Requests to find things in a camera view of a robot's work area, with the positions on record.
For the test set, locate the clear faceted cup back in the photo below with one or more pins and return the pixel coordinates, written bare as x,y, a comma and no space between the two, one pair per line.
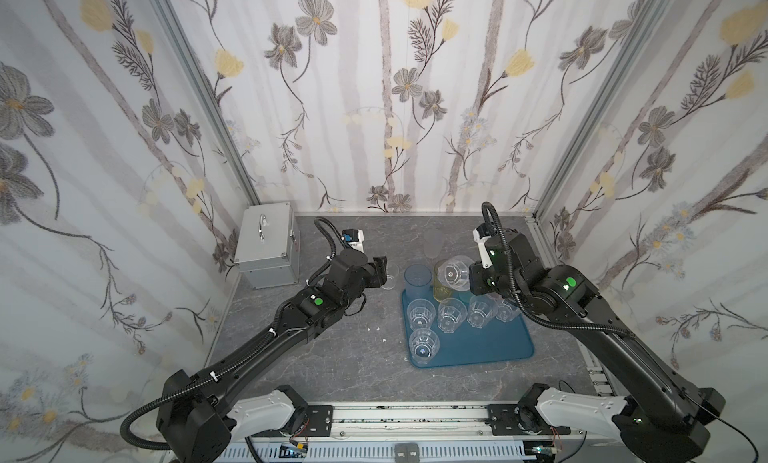
462,264

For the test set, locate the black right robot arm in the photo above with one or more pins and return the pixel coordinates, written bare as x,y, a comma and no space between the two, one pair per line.
663,416

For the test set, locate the teal plastic tray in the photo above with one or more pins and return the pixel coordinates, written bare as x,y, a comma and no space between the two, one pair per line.
497,342

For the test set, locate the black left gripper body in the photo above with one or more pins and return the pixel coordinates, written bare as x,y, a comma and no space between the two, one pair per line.
372,271

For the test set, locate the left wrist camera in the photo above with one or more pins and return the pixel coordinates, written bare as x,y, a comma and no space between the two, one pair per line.
354,238

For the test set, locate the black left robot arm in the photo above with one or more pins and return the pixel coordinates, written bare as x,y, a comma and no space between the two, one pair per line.
197,424

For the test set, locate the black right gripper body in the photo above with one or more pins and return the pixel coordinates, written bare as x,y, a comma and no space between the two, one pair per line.
480,281

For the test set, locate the clear small round cup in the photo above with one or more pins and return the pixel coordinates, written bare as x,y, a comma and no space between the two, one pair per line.
392,274

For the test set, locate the clear faceted cup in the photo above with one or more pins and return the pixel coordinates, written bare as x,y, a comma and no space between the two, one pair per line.
462,264
507,311
424,344
420,314
452,313
482,309

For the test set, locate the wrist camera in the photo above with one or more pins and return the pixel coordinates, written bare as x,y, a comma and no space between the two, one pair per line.
481,235
354,238

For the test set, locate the silver aluminium case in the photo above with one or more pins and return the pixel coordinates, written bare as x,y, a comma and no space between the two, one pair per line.
268,252

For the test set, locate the yellow plastic cup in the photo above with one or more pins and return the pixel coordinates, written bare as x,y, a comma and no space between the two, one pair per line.
441,289

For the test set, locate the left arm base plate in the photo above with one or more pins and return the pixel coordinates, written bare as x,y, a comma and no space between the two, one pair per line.
310,421

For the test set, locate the blue plastic cup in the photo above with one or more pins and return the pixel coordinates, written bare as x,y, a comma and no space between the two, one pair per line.
418,282

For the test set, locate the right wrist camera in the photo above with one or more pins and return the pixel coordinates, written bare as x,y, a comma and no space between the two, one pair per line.
481,235

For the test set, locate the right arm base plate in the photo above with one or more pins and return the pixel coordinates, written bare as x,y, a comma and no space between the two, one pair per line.
510,420

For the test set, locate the aluminium mounting rail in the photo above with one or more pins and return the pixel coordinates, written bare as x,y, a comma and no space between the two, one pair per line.
395,432

